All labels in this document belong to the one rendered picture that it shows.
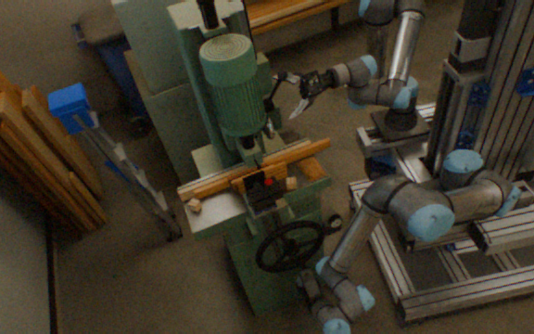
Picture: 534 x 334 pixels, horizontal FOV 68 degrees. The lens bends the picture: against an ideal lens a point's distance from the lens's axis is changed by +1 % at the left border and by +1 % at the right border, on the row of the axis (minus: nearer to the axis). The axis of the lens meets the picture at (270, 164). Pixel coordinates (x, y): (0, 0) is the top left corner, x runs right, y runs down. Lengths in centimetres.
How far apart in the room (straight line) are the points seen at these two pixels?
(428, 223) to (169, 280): 180
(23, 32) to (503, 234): 345
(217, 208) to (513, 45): 117
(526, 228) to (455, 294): 54
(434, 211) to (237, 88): 69
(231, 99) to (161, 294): 154
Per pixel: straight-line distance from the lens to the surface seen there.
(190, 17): 151
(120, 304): 263
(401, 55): 151
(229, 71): 124
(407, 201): 114
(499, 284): 225
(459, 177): 153
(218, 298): 242
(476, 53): 155
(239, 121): 136
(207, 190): 163
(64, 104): 202
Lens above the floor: 211
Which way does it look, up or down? 46 degrees down
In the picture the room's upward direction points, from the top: 11 degrees counter-clockwise
